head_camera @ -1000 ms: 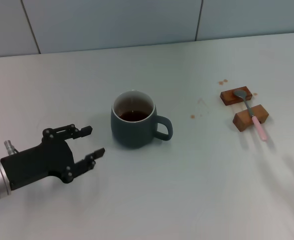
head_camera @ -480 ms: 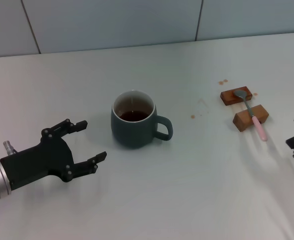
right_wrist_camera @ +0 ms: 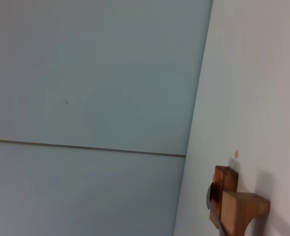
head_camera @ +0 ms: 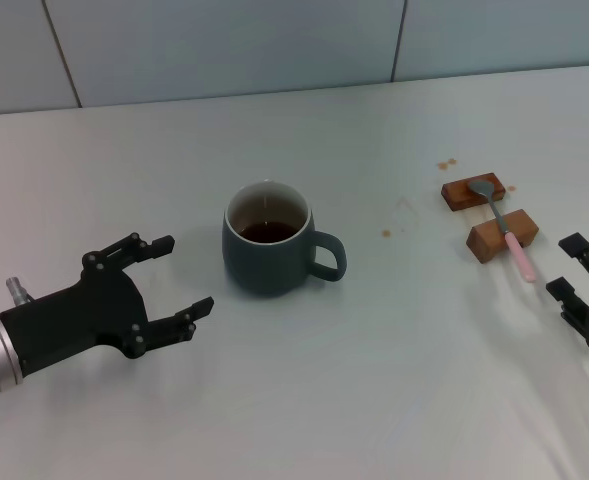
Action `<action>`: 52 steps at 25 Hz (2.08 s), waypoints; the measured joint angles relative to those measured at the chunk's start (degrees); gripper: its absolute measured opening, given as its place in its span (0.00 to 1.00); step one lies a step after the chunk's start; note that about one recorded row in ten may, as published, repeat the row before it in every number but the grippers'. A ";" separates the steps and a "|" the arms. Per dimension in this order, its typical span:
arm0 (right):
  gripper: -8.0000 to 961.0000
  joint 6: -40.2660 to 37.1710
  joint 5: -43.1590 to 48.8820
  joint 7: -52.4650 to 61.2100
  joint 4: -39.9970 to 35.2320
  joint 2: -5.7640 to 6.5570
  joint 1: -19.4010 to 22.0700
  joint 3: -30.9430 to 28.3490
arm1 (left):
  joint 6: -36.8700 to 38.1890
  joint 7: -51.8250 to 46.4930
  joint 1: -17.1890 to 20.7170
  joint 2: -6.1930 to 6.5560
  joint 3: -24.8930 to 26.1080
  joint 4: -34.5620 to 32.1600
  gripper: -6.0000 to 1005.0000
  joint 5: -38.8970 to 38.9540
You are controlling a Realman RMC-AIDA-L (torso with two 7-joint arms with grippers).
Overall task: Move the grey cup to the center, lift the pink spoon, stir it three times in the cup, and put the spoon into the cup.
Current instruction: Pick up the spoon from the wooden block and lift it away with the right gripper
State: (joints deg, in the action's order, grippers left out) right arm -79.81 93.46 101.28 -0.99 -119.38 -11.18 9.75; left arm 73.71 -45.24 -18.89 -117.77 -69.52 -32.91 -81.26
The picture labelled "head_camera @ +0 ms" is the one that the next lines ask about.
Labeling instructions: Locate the flat dark wooden block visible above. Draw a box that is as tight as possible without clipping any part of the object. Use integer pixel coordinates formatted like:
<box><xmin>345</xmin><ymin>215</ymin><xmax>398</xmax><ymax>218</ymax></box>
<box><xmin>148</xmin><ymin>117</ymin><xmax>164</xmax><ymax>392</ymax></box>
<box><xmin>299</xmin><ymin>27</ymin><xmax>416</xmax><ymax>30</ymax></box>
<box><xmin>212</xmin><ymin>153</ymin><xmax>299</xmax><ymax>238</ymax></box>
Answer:
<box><xmin>441</xmin><ymin>172</ymin><xmax>506</xmax><ymax>213</ymax></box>

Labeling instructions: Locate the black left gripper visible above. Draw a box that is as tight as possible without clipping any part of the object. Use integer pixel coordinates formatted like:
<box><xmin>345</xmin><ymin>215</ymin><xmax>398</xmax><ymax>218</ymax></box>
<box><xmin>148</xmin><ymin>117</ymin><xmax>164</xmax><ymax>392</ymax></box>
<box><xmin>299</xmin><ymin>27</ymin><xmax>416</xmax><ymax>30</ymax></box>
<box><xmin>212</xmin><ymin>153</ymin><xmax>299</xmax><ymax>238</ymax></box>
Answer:
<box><xmin>0</xmin><ymin>232</ymin><xmax>215</xmax><ymax>376</ymax></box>

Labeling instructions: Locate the pink handled metal spoon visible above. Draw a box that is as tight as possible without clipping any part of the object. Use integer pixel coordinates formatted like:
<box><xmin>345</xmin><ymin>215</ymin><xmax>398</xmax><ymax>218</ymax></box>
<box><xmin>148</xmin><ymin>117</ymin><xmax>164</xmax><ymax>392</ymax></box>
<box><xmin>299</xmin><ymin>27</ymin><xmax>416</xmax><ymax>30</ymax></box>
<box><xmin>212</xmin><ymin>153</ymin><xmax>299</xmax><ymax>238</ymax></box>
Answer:
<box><xmin>468</xmin><ymin>178</ymin><xmax>536</xmax><ymax>282</ymax></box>

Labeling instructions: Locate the notched light wooden block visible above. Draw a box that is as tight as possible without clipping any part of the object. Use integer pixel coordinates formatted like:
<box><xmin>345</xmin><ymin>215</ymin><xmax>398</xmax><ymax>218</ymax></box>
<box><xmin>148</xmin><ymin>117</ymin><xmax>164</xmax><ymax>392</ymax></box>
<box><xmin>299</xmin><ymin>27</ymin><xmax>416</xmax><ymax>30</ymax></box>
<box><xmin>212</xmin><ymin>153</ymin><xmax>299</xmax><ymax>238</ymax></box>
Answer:
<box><xmin>466</xmin><ymin>208</ymin><xmax>541</xmax><ymax>265</ymax></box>

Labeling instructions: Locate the grey ceramic cup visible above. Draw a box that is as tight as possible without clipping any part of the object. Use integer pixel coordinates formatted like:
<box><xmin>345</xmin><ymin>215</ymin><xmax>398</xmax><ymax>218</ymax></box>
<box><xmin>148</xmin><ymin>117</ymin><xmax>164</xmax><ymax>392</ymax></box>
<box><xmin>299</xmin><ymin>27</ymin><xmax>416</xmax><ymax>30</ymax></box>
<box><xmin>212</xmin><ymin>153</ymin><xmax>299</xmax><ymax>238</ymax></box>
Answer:
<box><xmin>222</xmin><ymin>179</ymin><xmax>348</xmax><ymax>299</ymax></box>

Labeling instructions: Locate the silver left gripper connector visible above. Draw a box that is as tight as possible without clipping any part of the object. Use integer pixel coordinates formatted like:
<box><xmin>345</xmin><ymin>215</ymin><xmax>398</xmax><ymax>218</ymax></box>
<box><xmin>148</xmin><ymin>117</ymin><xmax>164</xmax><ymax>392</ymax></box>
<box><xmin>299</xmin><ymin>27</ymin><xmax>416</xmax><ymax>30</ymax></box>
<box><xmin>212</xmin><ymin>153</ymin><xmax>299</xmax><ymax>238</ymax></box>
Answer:
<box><xmin>6</xmin><ymin>277</ymin><xmax>35</xmax><ymax>306</ymax></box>

